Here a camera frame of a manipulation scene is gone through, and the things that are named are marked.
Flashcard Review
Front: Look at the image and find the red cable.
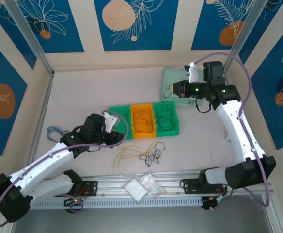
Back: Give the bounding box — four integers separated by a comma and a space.
132, 110, 155, 127

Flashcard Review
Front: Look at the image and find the mint green zip pouch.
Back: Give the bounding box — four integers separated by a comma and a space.
161, 67, 205, 108

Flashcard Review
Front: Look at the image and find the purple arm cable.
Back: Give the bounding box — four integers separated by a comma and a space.
193, 53, 272, 207
0, 110, 130, 228

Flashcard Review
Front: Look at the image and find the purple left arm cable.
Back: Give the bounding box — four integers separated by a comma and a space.
0, 110, 130, 228

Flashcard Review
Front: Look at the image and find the clear plastic bag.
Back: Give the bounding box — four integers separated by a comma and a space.
139, 169, 168, 201

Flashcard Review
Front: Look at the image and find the aluminium side rail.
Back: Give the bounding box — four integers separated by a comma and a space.
22, 72, 55, 181

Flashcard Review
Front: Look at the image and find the grey slotted cable duct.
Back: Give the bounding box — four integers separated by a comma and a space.
30, 196, 203, 210

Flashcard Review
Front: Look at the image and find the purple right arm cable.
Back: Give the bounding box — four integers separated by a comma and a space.
193, 53, 272, 207

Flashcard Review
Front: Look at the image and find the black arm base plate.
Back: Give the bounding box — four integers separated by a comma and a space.
72, 181, 99, 198
181, 178, 205, 195

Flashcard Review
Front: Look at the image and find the green plastic bin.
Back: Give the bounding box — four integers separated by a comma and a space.
152, 101, 181, 137
107, 104, 134, 141

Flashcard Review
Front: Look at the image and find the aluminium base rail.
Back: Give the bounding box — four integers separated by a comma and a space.
7, 166, 273, 201

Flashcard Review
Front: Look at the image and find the plastic bag with white pad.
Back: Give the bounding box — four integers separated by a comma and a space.
120, 177, 148, 202

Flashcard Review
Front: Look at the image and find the aluminium frame post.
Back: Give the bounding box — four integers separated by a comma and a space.
224, 0, 266, 71
3, 0, 55, 76

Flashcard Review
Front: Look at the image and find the thin black cable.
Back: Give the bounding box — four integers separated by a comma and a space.
157, 83, 177, 133
139, 142, 167, 168

